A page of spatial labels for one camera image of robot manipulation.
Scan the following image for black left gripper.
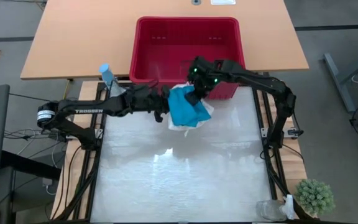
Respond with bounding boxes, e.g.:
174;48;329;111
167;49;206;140
126;83;172;114

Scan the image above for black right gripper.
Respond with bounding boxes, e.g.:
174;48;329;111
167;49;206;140
185;55;231;106

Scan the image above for teal garment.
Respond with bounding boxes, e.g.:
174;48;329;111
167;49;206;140
167;85;213;128

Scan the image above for white lace shirt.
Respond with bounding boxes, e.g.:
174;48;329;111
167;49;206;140
166;82;215;138

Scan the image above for red plastic laundry bin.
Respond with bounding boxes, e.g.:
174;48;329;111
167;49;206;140
129;16;247;101

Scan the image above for blue-capped clear water bottle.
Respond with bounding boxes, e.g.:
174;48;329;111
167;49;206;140
99;63;127;98

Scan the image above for white card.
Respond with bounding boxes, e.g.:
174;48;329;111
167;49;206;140
210;0;237;6

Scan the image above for light brown wooden desk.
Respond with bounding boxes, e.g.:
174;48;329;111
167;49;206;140
20;0;310;81

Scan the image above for clear spray bottle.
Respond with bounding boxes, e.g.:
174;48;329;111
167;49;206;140
255;194;300;222

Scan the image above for grey metal desk leg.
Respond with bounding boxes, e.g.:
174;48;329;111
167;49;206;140
323;52;358;114

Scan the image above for white power adapter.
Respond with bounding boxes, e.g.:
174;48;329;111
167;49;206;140
41;177;57;196

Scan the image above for small green potted plant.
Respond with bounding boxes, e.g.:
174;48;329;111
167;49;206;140
293;178;336;218

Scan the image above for black furniture base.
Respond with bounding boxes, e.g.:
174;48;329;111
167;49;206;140
0;150;62;224

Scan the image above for black aluminium table frame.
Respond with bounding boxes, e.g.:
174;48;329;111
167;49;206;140
50;80;323;224

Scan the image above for yellow cable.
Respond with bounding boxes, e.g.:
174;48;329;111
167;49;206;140
61;79;73;102

